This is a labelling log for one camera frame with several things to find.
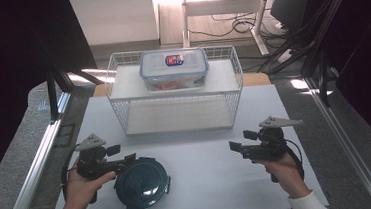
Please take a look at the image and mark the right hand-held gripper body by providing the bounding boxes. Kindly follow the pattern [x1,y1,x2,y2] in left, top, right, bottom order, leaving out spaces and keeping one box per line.
[238,113,307,164]

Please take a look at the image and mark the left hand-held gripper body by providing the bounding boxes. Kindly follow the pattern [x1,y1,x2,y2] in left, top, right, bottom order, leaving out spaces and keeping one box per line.
[73,131,129,182]

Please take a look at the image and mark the dark blue round lid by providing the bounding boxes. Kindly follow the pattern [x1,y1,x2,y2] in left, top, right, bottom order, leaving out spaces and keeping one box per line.
[112,154,175,209]

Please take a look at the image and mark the white wire rack shelf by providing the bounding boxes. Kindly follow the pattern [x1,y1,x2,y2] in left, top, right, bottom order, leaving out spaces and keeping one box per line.
[101,42,249,140]

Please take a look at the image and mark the rectangular clear container blue seal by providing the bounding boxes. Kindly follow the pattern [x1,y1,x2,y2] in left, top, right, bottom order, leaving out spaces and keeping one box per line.
[137,46,212,94]

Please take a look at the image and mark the person's right hand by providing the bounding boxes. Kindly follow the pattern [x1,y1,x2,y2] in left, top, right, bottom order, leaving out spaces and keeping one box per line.
[253,151,312,202]

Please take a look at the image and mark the person's left hand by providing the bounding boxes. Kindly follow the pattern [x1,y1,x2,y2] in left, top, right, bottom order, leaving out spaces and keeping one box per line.
[51,156,120,209]

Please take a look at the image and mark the wooden board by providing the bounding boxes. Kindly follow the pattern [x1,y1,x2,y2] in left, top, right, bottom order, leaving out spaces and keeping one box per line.
[91,70,272,100]

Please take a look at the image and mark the black metal stand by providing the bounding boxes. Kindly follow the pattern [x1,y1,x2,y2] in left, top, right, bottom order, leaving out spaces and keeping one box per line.
[315,47,332,109]
[44,64,76,123]

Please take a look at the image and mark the white cabinet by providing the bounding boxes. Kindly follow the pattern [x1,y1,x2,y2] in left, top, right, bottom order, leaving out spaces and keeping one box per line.
[69,0,161,48]

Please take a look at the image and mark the black monitor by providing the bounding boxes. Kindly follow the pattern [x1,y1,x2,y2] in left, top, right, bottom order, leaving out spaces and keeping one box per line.
[269,0,316,33]

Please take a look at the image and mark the right hand-held gripper black cable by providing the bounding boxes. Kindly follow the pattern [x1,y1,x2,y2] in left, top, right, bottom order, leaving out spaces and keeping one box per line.
[283,136,306,182]

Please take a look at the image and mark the hand-held gripper black cable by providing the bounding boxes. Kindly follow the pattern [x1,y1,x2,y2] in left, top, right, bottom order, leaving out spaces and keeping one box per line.
[57,144,85,201]
[283,136,306,182]

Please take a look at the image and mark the left hand-held gripper black cable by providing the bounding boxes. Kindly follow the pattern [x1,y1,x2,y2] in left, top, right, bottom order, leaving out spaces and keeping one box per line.
[57,144,85,201]

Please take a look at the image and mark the aluminium rail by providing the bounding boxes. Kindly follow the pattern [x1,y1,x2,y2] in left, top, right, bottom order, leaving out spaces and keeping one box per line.
[0,90,81,209]
[304,71,371,209]

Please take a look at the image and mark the black cables on floor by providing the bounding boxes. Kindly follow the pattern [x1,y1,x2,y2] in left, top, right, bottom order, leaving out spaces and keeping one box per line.
[187,6,292,48]

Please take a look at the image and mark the white desk frame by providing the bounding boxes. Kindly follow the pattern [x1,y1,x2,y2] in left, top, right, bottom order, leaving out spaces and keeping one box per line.
[178,0,277,62]

